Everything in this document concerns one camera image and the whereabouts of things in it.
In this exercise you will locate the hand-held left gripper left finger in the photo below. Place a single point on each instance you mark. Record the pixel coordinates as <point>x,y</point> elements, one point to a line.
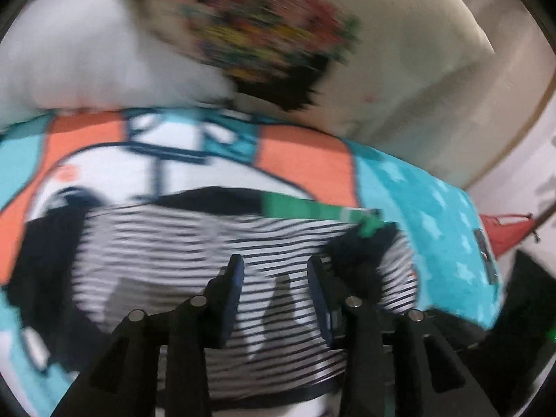
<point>235,287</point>

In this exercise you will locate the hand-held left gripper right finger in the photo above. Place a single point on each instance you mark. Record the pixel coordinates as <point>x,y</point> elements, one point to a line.
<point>316,295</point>

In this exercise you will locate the black white striped shirt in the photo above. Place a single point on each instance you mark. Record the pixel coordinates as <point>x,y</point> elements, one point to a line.
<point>173,243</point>

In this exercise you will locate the printed teal orange blanket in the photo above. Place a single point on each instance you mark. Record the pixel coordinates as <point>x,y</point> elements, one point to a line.
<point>412,208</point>

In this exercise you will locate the dark cloth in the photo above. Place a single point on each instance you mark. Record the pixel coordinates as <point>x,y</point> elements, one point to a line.
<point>512,312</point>

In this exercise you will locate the red cloth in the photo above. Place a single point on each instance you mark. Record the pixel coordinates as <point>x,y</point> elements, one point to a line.
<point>506,230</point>

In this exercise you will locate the cream pillow with colourful print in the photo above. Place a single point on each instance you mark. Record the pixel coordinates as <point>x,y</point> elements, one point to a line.
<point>304,43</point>

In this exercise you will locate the white pillow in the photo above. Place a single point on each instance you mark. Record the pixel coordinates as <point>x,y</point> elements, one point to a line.
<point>87,52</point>

